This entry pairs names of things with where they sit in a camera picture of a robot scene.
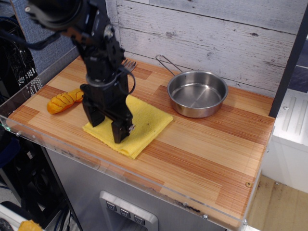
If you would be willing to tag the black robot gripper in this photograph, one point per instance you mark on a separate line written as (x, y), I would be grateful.
(109, 101)

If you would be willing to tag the orange plush croissant toy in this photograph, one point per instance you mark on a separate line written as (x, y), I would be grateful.
(63, 101)

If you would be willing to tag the black plastic crate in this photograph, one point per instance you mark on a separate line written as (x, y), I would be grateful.
(17, 67)

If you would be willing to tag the stainless steel pan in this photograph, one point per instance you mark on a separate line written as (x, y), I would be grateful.
(197, 94)

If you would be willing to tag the red-handled metal fork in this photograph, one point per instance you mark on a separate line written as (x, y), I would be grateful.
(129, 65)

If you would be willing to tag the clear acrylic table guard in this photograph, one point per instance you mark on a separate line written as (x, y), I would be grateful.
(197, 175)

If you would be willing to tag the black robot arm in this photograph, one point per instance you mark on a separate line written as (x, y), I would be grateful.
(87, 24)

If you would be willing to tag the silver button panel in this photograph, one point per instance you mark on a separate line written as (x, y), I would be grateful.
(121, 215)

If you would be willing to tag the dark grey right post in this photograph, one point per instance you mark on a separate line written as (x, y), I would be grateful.
(290, 66)

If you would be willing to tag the white grooved box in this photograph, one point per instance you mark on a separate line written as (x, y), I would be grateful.
(286, 157)

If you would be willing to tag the orange object at corner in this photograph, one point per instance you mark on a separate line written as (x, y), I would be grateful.
(29, 225)

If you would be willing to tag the yellow cloth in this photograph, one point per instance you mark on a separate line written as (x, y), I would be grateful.
(148, 122)

